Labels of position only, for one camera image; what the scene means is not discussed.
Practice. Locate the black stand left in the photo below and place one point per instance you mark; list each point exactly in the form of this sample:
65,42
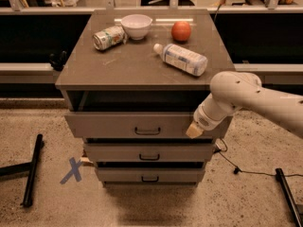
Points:
30,168

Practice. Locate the blue tape cross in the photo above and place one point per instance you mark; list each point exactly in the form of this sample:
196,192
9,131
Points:
73,172

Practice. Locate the white bowl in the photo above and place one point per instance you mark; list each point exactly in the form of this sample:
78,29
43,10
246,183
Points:
136,26

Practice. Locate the black stand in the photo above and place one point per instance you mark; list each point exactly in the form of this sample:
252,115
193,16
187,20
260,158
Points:
296,209
30,168

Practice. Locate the orange fruit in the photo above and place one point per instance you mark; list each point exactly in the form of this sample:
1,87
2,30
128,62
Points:
181,31

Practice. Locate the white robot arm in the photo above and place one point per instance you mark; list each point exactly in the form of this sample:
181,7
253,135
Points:
231,91

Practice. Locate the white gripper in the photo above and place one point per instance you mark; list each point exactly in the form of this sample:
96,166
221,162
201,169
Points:
203,119

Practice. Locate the white plastic bottle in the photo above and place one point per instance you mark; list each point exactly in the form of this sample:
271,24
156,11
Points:
182,58

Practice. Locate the black stand right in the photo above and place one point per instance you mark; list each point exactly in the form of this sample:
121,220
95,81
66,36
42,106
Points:
296,209

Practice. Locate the grey top drawer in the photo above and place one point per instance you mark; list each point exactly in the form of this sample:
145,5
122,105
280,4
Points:
127,125

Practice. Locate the grey drawer cabinet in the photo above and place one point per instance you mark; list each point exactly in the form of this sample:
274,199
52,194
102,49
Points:
131,78

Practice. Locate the green white soda can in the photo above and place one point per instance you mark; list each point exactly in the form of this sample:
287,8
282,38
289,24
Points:
109,37

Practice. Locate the black clamp on rail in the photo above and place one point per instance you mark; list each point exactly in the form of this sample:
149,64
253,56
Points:
58,61

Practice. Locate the grey middle drawer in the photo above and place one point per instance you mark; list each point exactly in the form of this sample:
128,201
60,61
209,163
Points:
149,152

